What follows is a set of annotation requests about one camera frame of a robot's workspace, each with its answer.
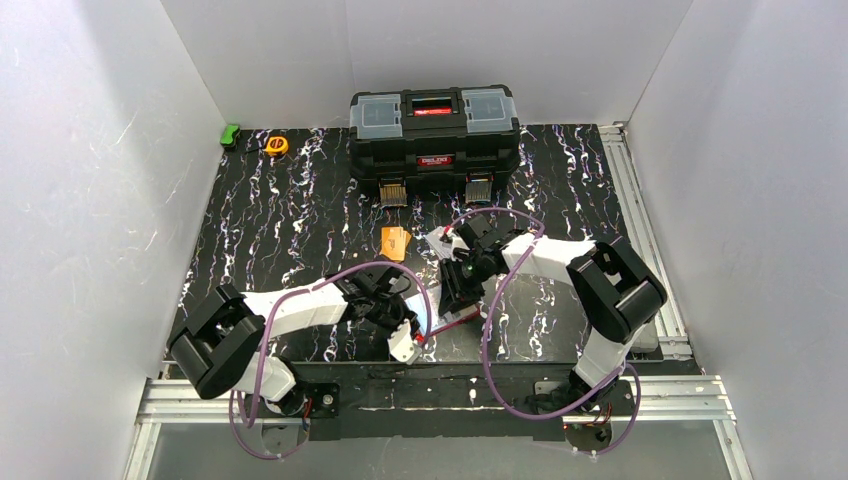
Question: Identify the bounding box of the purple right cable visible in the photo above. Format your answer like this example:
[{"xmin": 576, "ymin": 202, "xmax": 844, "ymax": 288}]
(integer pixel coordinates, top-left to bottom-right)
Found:
[{"xmin": 443, "ymin": 207, "xmax": 643, "ymax": 457}]

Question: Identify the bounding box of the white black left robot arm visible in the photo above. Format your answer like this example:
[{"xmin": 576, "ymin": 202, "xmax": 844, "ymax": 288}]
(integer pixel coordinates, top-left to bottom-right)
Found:
[{"xmin": 166, "ymin": 261, "xmax": 423, "ymax": 401}]

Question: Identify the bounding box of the aluminium frame rail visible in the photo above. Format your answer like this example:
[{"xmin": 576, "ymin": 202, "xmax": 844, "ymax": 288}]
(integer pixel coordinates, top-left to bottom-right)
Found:
[{"xmin": 599, "ymin": 122, "xmax": 754, "ymax": 479}]

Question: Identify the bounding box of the orange tape measure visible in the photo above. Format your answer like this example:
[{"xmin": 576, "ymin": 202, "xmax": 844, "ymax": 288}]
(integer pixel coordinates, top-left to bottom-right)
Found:
[{"xmin": 264, "ymin": 136, "xmax": 289, "ymax": 157}]

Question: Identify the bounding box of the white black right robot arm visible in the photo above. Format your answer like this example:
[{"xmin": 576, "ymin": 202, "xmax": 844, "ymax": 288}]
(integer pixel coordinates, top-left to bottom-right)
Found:
[{"xmin": 427, "ymin": 215, "xmax": 668, "ymax": 415}]

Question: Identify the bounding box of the grey plastic case lid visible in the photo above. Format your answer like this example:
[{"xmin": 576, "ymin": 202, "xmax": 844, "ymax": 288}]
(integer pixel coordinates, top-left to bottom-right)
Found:
[{"xmin": 631, "ymin": 322, "xmax": 660, "ymax": 353}]

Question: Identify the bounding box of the black base rail with bracket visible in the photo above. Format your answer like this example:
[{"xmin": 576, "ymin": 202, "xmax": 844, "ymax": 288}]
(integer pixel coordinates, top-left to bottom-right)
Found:
[{"xmin": 241, "ymin": 360, "xmax": 637, "ymax": 442}]

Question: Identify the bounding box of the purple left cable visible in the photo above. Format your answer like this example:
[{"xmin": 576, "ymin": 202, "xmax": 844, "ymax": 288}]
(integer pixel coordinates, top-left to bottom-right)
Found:
[{"xmin": 228, "ymin": 260, "xmax": 434, "ymax": 462}]

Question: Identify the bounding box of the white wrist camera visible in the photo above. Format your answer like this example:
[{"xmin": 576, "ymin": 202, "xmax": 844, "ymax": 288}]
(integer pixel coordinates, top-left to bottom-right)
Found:
[
  {"xmin": 445, "ymin": 227, "xmax": 470, "ymax": 259},
  {"xmin": 388, "ymin": 320, "xmax": 422, "ymax": 365}
]

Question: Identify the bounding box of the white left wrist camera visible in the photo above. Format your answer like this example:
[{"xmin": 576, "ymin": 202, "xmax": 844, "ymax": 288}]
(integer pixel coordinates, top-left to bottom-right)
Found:
[{"xmin": 388, "ymin": 320, "xmax": 422, "ymax": 365}]

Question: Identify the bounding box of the black plastic toolbox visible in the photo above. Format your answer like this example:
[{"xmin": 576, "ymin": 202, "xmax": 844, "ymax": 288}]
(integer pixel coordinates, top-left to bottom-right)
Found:
[{"xmin": 349, "ymin": 84, "xmax": 521, "ymax": 199}]

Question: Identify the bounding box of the silver credit card stack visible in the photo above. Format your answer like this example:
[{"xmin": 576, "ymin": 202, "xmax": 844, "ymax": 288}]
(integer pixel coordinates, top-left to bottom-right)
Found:
[{"xmin": 424, "ymin": 227, "xmax": 453, "ymax": 260}]

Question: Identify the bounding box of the purple cable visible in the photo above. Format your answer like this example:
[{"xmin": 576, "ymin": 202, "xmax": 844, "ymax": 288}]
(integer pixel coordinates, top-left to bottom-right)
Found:
[
  {"xmin": 228, "ymin": 260, "xmax": 434, "ymax": 462},
  {"xmin": 443, "ymin": 207, "xmax": 643, "ymax": 457}
]

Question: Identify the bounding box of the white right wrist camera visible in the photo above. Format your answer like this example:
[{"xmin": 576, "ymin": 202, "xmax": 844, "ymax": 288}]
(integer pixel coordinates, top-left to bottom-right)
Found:
[{"xmin": 445, "ymin": 227, "xmax": 470, "ymax": 259}]

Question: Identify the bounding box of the red leather card holder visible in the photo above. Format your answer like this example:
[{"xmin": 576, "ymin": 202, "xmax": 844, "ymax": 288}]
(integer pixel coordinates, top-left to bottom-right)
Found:
[{"xmin": 405, "ymin": 287, "xmax": 482, "ymax": 336}]

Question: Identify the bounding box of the green small object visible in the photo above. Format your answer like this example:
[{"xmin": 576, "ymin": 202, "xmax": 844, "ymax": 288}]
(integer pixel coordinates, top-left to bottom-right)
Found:
[{"xmin": 219, "ymin": 124, "xmax": 241, "ymax": 149}]

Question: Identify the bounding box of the drill bit set case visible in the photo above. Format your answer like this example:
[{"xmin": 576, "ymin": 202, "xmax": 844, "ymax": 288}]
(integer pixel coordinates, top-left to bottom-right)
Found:
[{"xmin": 378, "ymin": 183, "xmax": 408, "ymax": 208}]

